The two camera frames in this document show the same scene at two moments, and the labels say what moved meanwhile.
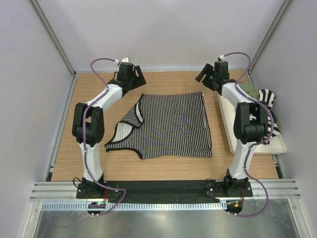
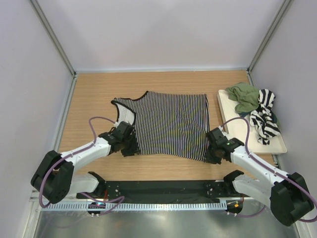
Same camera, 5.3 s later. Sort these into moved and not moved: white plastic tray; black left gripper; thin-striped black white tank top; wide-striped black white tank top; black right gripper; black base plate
Moved: black left gripper; thin-striped black white tank top; black right gripper
Not moved: black base plate; wide-striped black white tank top; white plastic tray
